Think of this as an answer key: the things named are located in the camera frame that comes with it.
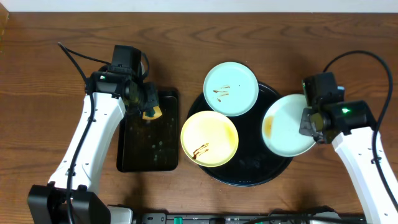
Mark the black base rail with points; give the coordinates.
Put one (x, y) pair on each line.
(163, 218)

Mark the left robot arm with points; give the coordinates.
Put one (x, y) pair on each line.
(71, 193)

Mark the light blue plate top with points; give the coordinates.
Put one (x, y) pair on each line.
(230, 88)

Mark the black rectangular tray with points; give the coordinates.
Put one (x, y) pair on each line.
(150, 145)

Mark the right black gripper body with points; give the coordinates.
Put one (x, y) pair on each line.
(310, 125)

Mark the yellow plate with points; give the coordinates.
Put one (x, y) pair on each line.
(209, 139)

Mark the green and yellow sponge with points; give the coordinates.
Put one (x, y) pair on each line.
(153, 113)

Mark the light blue plate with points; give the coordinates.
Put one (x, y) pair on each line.
(230, 88)
(281, 124)

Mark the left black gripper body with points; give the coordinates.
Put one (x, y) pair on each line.
(150, 100)

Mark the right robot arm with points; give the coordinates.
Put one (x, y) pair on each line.
(351, 129)

